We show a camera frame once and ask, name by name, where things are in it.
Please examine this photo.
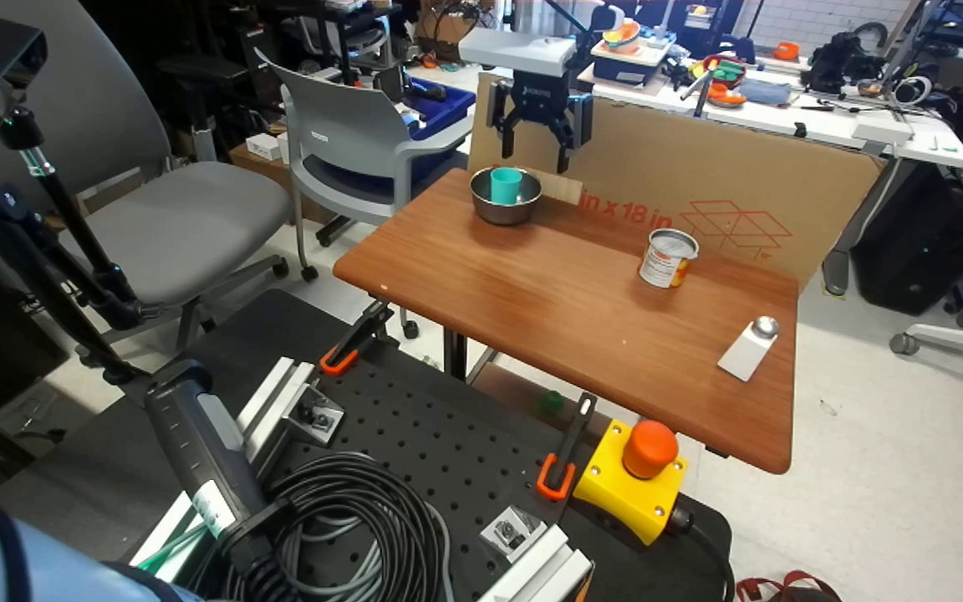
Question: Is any pale blue rounded housing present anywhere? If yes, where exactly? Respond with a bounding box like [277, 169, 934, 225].
[0, 495, 206, 602]

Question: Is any black perforated mounting board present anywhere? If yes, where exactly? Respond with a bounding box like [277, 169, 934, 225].
[0, 286, 735, 602]

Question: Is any black camera stand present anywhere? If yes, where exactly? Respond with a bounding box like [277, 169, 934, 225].
[0, 110, 150, 330]

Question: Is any yellow emergency stop button box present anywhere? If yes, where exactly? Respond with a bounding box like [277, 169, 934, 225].
[571, 417, 692, 550]

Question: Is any black bag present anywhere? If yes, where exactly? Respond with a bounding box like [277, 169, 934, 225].
[808, 31, 896, 94]

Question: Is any dark gray padded chair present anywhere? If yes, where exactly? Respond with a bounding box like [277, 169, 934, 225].
[0, 0, 293, 349]

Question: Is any blue plastic bin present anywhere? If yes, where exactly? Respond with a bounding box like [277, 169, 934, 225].
[395, 78, 478, 145]

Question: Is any coiled black cable bundle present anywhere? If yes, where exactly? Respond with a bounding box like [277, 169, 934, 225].
[210, 449, 457, 602]

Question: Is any bowl of colourful toy fruit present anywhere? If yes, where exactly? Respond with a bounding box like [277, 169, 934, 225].
[678, 51, 748, 115]

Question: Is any aluminium profile rail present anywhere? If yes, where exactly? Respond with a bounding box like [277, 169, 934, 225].
[478, 521, 595, 602]
[126, 354, 318, 573]

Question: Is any white office desk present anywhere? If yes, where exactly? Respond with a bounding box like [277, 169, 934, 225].
[602, 60, 963, 169]

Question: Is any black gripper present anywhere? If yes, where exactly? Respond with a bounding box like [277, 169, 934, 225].
[491, 71, 582, 176]

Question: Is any brown cardboard sheet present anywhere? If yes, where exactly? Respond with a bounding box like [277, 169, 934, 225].
[464, 71, 885, 286]

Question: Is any white box with silver cap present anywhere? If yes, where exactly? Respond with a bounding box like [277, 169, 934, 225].
[715, 310, 784, 386]

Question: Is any orange and black bar clamp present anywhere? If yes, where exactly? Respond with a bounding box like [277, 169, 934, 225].
[535, 391, 598, 504]
[318, 298, 397, 380]

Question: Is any black suitcase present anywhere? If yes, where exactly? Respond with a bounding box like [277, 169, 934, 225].
[851, 164, 963, 315]

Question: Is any tray of orange toys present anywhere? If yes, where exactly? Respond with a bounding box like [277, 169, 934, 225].
[592, 17, 677, 82]

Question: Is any light gray office chair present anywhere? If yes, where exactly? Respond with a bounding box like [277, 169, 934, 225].
[277, 62, 476, 283]

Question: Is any teal plastic cup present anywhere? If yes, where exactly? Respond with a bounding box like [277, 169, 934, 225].
[487, 164, 527, 210]

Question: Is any red cable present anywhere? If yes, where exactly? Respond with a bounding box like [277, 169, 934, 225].
[735, 568, 844, 602]

